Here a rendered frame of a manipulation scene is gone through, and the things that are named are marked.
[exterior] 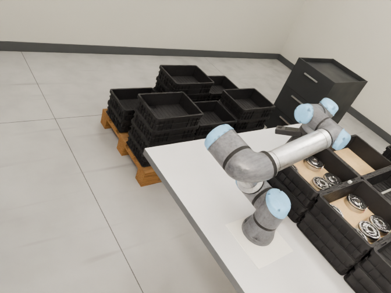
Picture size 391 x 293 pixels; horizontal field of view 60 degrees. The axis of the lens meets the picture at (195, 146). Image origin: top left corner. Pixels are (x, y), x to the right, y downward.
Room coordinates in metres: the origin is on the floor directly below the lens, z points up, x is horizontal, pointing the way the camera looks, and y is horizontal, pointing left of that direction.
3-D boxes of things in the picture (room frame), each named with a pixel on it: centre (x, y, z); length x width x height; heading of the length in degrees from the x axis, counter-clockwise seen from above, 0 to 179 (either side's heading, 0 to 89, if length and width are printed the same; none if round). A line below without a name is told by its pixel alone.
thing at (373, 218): (1.31, -0.96, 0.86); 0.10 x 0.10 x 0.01
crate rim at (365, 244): (1.28, -0.84, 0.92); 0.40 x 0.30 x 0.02; 137
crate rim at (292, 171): (1.49, -0.62, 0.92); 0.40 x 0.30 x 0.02; 137
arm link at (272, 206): (1.11, -0.40, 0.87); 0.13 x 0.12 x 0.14; 46
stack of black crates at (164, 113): (2.06, 0.27, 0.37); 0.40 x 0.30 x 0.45; 137
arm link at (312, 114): (1.22, -0.37, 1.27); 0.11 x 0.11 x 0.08; 46
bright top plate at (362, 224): (1.24, -0.89, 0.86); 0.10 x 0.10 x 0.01
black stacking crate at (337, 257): (1.28, -0.84, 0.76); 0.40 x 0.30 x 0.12; 137
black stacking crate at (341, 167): (1.49, -0.62, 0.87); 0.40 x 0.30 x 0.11; 137
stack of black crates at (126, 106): (2.33, 0.57, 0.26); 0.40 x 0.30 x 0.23; 138
